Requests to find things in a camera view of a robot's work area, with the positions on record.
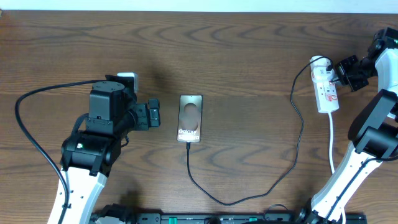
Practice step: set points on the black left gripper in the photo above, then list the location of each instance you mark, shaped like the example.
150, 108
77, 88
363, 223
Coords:
144, 121

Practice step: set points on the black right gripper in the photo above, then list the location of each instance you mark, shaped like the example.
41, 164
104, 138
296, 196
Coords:
341, 67

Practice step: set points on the white power strip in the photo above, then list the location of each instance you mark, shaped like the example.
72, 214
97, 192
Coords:
325, 90

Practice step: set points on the Samsung Galaxy smartphone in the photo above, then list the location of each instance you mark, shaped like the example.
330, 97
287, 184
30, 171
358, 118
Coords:
189, 118

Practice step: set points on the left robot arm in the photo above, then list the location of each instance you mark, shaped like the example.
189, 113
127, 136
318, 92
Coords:
95, 143

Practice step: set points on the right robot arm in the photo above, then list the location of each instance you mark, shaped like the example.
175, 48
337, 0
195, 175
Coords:
371, 140

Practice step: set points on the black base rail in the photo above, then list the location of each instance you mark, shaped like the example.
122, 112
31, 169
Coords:
217, 218

